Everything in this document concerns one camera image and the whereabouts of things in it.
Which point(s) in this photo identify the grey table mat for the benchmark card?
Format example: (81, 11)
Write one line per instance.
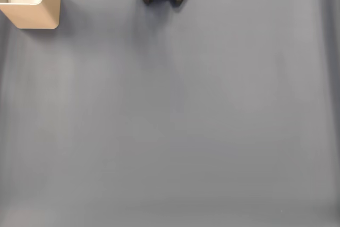
(186, 136)

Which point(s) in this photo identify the beige open box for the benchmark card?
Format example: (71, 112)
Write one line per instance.
(40, 15)

